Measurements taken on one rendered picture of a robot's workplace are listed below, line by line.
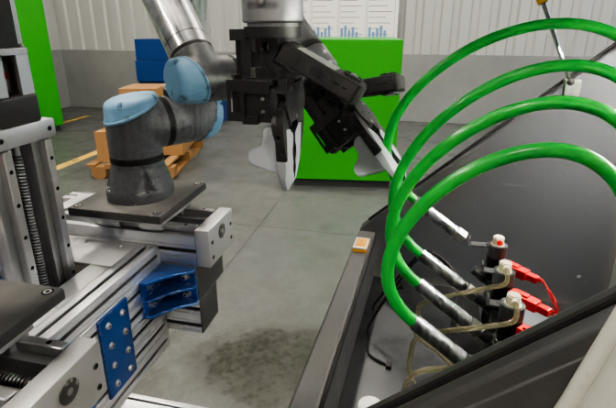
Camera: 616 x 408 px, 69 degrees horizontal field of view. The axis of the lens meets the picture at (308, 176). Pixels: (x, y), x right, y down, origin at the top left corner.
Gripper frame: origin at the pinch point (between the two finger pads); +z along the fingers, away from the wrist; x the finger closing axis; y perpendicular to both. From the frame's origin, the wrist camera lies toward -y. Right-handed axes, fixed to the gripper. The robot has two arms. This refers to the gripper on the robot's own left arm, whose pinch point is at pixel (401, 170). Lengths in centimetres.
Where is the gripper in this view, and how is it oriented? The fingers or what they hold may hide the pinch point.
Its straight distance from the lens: 70.3
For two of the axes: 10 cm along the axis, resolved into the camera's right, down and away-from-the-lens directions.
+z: 5.4, 8.2, -2.1
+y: -7.1, 5.7, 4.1
